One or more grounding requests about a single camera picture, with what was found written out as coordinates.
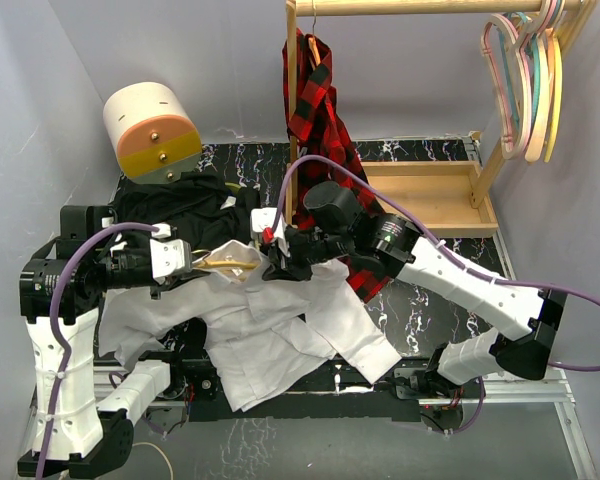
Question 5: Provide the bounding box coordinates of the natural wide wooden hanger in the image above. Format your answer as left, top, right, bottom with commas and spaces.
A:
509, 0, 584, 164

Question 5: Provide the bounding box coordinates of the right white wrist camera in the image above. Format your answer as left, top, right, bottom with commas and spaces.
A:
250, 207, 289, 256

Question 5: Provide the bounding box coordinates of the cream thin cable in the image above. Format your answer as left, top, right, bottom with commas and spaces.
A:
129, 440, 175, 480

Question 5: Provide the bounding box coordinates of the orange wooden hanger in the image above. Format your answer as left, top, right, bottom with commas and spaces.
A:
308, 0, 321, 70

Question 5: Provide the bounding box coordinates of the aluminium table frame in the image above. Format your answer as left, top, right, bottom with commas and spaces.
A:
12, 139, 599, 480

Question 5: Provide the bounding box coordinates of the wooden clothes rack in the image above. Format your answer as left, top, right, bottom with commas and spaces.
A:
285, 1, 581, 238

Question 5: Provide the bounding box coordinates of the red black plaid shirt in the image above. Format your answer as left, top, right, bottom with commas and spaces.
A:
282, 28, 390, 303

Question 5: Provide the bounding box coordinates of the thin natural wooden hanger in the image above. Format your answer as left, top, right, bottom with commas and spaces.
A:
192, 253, 261, 271

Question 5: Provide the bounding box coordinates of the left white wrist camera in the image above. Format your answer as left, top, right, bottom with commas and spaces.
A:
149, 223, 193, 283

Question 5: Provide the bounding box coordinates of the black garment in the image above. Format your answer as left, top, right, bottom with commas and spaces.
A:
112, 172, 261, 250

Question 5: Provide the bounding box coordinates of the yellow wooden hanger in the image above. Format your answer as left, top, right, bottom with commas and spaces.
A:
543, 0, 599, 164

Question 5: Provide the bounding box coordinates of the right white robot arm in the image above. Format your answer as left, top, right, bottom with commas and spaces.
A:
250, 181, 566, 397

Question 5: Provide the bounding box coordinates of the teal wooden hanger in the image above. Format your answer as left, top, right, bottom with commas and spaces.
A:
499, 0, 566, 146

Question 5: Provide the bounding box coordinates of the cream cylinder with coloured lid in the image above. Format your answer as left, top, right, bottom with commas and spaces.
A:
103, 82, 202, 184

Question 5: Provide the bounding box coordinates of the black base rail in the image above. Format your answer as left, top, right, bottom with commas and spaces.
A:
124, 357, 486, 426

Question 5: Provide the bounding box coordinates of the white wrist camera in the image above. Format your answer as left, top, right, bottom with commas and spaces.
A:
149, 223, 193, 283
250, 207, 289, 256

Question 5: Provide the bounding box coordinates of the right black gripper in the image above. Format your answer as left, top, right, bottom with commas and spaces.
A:
260, 229, 351, 284

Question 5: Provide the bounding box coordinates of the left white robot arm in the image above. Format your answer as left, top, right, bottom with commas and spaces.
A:
17, 206, 193, 479

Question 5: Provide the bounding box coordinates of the white button-up shirt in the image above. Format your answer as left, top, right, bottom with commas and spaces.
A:
98, 240, 401, 411

